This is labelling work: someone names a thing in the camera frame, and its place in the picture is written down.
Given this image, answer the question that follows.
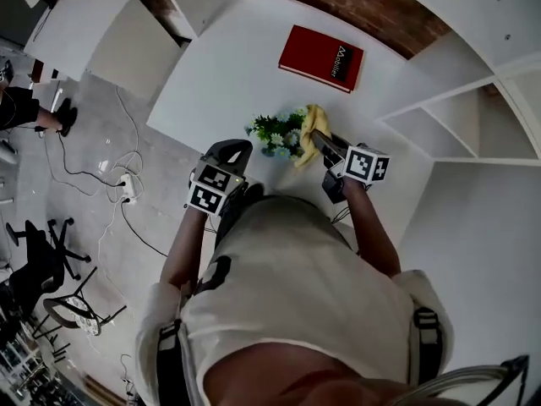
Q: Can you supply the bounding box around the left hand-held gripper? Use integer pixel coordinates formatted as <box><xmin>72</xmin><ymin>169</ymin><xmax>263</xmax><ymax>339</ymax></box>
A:
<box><xmin>184</xmin><ymin>139</ymin><xmax>254</xmax><ymax>217</ymax></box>

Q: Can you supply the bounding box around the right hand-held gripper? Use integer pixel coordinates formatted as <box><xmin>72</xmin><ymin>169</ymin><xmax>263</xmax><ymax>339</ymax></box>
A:
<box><xmin>310</xmin><ymin>129</ymin><xmax>391</xmax><ymax>205</ymax></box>

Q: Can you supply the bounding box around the yellow cloth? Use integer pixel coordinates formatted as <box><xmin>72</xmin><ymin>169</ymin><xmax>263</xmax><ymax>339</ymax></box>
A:
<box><xmin>292</xmin><ymin>103</ymin><xmax>333</xmax><ymax>170</ymax></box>

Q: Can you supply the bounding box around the flower pot with green plant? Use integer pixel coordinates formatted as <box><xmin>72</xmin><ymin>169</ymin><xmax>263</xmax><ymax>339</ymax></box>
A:
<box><xmin>243</xmin><ymin>107</ymin><xmax>310</xmax><ymax>161</ymax></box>

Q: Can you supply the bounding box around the person's left forearm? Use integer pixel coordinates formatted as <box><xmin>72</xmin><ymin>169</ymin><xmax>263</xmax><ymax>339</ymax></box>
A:
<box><xmin>160</xmin><ymin>205</ymin><xmax>213</xmax><ymax>289</ymax></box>

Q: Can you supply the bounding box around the person's right forearm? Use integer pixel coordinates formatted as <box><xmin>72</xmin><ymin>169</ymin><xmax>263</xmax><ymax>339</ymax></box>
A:
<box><xmin>343</xmin><ymin>179</ymin><xmax>402</xmax><ymax>278</ymax></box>

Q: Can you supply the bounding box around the red hardcover book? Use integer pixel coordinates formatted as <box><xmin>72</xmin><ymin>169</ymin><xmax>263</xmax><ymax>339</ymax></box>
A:
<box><xmin>277</xmin><ymin>24</ymin><xmax>365</xmax><ymax>95</ymax></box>

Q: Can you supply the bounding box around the white power strip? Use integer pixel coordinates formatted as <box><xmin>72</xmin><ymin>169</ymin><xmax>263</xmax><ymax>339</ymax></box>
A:
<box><xmin>118</xmin><ymin>173</ymin><xmax>139</xmax><ymax>205</ymax></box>

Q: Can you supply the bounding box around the person's white t-shirt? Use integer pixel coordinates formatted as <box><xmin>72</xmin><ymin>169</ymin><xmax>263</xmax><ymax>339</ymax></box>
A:
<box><xmin>134</xmin><ymin>195</ymin><xmax>456</xmax><ymax>406</ymax></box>

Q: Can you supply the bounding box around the white open shelf unit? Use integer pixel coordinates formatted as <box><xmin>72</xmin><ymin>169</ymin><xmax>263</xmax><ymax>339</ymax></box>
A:
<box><xmin>374</xmin><ymin>0</ymin><xmax>541</xmax><ymax>169</ymax></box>

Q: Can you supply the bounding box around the white cabinet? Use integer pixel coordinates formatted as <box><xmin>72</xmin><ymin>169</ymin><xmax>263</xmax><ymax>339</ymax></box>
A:
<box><xmin>23</xmin><ymin>0</ymin><xmax>188</xmax><ymax>102</ymax></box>

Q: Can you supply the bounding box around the patterned seat metal chair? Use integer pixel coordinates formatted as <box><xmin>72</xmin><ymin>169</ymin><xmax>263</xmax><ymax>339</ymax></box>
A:
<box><xmin>30</xmin><ymin>266</ymin><xmax>128</xmax><ymax>340</ymax></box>

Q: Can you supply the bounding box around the black office chair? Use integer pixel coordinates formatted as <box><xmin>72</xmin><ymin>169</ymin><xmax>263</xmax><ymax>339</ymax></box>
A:
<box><xmin>4</xmin><ymin>217</ymin><xmax>92</xmax><ymax>313</ymax></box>

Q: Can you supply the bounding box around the black floor cable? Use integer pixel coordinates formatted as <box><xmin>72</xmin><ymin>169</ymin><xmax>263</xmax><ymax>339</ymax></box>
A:
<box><xmin>120</xmin><ymin>200</ymin><xmax>169</xmax><ymax>259</ymax></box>
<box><xmin>56</xmin><ymin>129</ymin><xmax>124</xmax><ymax>189</ymax></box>

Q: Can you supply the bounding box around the white floor cable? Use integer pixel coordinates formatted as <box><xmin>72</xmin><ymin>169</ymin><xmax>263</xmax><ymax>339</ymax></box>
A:
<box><xmin>96</xmin><ymin>85</ymin><xmax>145</xmax><ymax>244</ymax></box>

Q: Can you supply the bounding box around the black and grey shoulder strap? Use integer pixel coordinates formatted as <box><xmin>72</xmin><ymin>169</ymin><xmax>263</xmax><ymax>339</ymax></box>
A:
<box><xmin>410</xmin><ymin>306</ymin><xmax>444</xmax><ymax>387</ymax></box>
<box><xmin>156</xmin><ymin>318</ymin><xmax>188</xmax><ymax>406</ymax></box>

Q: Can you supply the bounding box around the grey head mount strap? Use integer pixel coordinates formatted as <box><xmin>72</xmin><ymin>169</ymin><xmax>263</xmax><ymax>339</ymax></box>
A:
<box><xmin>387</xmin><ymin>354</ymin><xmax>531</xmax><ymax>406</ymax></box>

